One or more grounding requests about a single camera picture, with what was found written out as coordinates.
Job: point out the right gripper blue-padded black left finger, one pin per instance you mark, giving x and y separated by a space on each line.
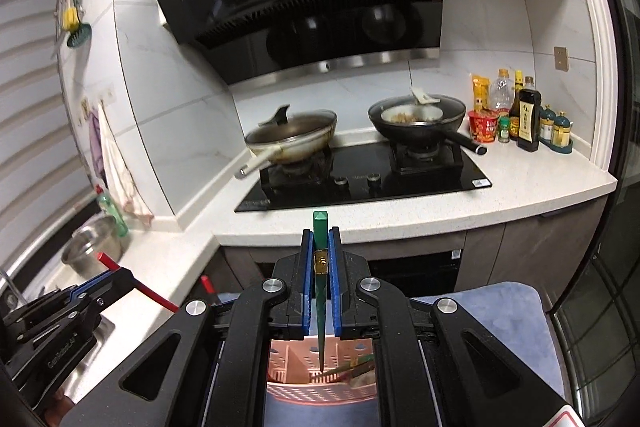
290 318

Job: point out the blue condiment jar set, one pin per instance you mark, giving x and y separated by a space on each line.
555 130

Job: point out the person's left hand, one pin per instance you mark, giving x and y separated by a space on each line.
59 407

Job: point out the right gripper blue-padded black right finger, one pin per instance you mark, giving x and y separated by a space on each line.
352 317

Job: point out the blue-grey fabric mat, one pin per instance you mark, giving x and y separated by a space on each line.
509 312

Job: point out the green dish soap bottle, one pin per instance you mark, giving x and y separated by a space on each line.
108 205

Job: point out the dark soy sauce bottle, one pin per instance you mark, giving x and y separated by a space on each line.
529 102

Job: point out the pink perforated utensil basket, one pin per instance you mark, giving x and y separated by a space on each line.
342 373

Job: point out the green chopstick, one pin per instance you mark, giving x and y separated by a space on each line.
321 269

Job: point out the yellow seasoning packet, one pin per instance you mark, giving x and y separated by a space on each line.
480 93

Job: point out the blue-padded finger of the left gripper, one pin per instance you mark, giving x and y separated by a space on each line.
94 284

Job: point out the yellow-cap sauce bottle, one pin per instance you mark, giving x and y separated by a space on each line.
514 114

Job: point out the red instant noodle cup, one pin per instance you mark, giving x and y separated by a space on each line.
483 125

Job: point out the hanging purple cloth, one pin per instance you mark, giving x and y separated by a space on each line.
97 160

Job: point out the clear oil bottle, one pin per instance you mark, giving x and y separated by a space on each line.
501 92

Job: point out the hanging green skimmer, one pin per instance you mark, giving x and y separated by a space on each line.
78 32

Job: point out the dark red chopstick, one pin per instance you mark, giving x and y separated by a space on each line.
113 266

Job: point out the small green-cap spice jar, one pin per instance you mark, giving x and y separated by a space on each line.
504 129

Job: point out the black wok with food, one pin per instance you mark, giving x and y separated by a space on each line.
406 121

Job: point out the beige wok with glass lid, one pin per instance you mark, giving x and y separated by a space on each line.
285 139

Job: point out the steel mixing bowl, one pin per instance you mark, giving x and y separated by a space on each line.
98 236

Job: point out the hanging white dish towel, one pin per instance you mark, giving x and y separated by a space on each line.
118 178

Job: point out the black built-in oven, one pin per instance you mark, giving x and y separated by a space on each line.
411 267

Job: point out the black gas cooktop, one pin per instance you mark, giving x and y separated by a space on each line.
362 173

